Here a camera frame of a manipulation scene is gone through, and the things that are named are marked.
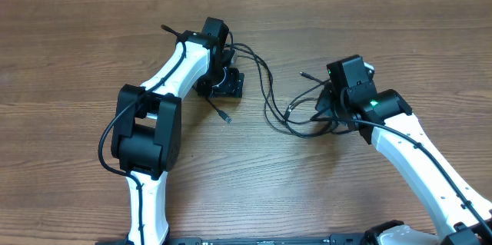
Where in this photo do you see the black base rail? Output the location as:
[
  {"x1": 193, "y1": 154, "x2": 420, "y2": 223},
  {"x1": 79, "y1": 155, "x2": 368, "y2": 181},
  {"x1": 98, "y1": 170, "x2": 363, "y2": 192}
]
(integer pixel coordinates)
[{"x1": 165, "y1": 233, "x2": 367, "y2": 245}]

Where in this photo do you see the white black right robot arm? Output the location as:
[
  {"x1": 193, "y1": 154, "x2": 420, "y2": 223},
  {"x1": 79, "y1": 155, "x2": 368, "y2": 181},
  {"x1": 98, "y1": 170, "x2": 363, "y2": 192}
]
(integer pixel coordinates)
[{"x1": 312, "y1": 83, "x2": 491, "y2": 244}]

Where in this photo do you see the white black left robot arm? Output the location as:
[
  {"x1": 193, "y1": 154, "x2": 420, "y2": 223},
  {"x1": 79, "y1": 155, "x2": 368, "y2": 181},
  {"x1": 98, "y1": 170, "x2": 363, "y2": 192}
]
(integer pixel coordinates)
[{"x1": 98, "y1": 18, "x2": 244, "y2": 244}]

